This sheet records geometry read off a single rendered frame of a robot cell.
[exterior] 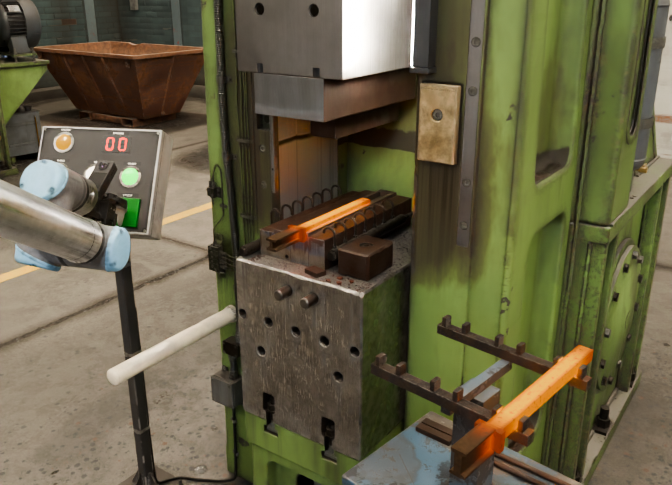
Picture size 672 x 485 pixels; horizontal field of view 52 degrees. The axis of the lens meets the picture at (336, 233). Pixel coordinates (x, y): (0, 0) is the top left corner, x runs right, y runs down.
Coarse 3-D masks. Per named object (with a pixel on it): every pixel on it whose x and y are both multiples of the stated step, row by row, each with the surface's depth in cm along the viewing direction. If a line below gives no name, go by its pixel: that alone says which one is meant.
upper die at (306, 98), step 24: (384, 72) 169; (408, 72) 179; (264, 96) 160; (288, 96) 156; (312, 96) 152; (336, 96) 154; (360, 96) 162; (384, 96) 171; (408, 96) 181; (312, 120) 154
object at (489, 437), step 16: (576, 352) 125; (592, 352) 126; (560, 368) 120; (576, 368) 122; (544, 384) 115; (560, 384) 118; (512, 400) 111; (528, 400) 111; (544, 400) 114; (496, 416) 107; (512, 416) 107; (528, 416) 110; (480, 432) 101; (496, 432) 102; (464, 448) 98; (480, 448) 101; (496, 448) 103; (464, 464) 98; (480, 464) 101
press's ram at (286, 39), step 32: (256, 0) 153; (288, 0) 148; (320, 0) 144; (352, 0) 143; (384, 0) 154; (256, 32) 156; (288, 32) 151; (320, 32) 146; (352, 32) 146; (384, 32) 156; (256, 64) 158; (288, 64) 153; (320, 64) 148; (352, 64) 148; (384, 64) 159
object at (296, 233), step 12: (348, 204) 183; (360, 204) 184; (324, 216) 173; (336, 216) 175; (288, 228) 163; (300, 228) 163; (312, 228) 167; (276, 240) 156; (288, 240) 161; (300, 240) 164
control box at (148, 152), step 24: (48, 144) 183; (72, 144) 182; (96, 144) 181; (144, 144) 179; (168, 144) 184; (72, 168) 181; (120, 168) 179; (144, 168) 178; (168, 168) 185; (120, 192) 178; (144, 192) 177; (144, 216) 176
